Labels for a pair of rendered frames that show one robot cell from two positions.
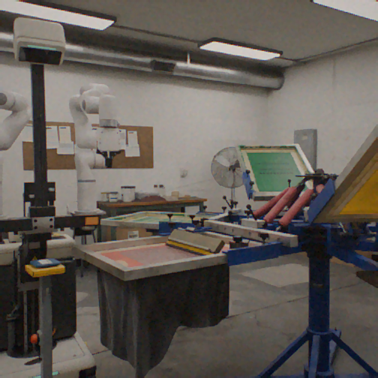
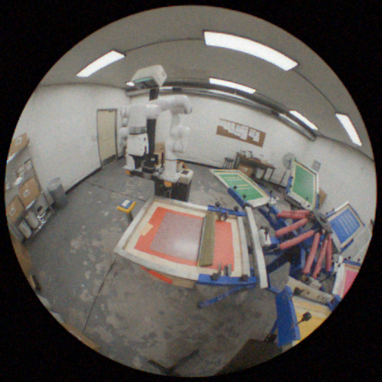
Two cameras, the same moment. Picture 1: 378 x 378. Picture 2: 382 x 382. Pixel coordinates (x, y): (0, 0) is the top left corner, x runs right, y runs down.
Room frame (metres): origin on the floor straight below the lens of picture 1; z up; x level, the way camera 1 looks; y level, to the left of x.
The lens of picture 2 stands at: (1.61, -0.16, 1.60)
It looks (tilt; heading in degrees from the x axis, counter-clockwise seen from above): 34 degrees down; 38
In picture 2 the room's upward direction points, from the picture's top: 10 degrees clockwise
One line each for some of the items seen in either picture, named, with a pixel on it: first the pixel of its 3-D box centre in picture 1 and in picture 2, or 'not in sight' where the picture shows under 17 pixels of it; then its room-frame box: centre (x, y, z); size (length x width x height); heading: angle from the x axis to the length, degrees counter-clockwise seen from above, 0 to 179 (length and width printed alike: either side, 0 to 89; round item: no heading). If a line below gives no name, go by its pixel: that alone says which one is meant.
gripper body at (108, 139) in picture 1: (108, 138); (136, 142); (1.81, 0.34, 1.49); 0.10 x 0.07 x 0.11; 117
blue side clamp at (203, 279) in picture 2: (250, 253); (224, 280); (1.88, -0.28, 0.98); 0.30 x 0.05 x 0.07; 124
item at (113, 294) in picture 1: (117, 310); not in sight; (1.82, 0.32, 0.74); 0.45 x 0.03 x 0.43; 34
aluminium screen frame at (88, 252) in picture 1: (173, 250); (189, 234); (1.98, 0.07, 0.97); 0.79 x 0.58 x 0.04; 124
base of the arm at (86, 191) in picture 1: (85, 196); (170, 167); (2.18, 0.53, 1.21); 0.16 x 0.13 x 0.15; 27
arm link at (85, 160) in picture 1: (88, 166); (173, 149); (2.17, 0.52, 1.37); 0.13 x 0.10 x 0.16; 117
